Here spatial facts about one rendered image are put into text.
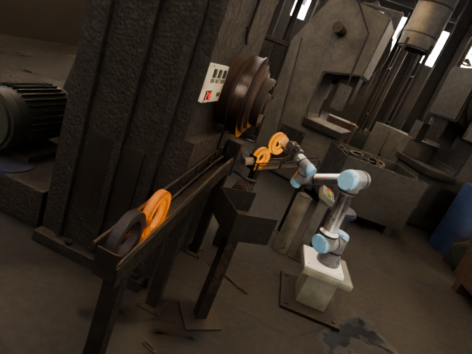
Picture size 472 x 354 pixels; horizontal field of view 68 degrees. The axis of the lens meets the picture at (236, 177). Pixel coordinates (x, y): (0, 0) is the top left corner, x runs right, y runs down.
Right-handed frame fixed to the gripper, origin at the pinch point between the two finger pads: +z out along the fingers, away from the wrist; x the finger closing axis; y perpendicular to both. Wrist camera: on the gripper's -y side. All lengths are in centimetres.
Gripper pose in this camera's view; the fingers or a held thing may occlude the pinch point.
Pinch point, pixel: (279, 140)
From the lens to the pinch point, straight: 243.7
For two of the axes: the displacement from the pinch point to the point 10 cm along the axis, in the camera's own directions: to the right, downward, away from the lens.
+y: 4.9, -7.3, -4.7
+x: -7.2, -0.3, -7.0
